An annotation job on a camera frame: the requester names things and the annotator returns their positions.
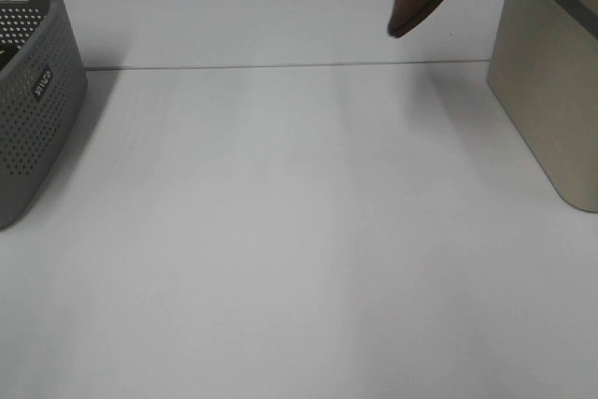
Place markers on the grey perforated plastic basket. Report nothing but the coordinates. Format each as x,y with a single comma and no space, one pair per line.
43,87

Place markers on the beige plastic storage bin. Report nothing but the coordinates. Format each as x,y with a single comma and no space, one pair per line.
543,71

